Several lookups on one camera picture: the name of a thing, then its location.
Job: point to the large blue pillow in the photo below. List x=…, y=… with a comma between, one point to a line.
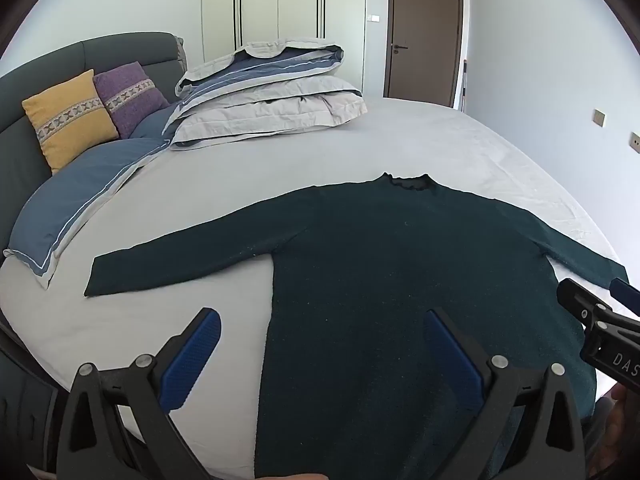
x=75, y=195

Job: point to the brown door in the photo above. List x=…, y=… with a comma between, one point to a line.
x=425, y=25

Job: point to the stick leaning by door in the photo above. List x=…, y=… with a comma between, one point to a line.
x=465, y=85

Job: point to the wall socket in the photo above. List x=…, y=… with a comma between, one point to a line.
x=599, y=117
x=635, y=142

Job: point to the dark green sweater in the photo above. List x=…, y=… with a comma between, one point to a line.
x=375, y=260

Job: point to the dark grey upholstered headboard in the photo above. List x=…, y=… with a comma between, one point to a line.
x=30, y=85

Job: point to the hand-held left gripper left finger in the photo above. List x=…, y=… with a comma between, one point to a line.
x=192, y=360

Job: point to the purple patterned cushion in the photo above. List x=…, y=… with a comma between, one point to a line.
x=132, y=97

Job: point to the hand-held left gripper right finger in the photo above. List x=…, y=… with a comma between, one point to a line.
x=450, y=355

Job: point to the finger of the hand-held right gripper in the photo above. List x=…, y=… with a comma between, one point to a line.
x=575, y=300
x=625, y=292

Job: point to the white wardrobe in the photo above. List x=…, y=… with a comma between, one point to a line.
x=280, y=0

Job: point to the small blue pillow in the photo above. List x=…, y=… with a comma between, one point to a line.
x=150, y=127

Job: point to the yellow patterned cushion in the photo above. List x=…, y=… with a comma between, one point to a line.
x=67, y=120

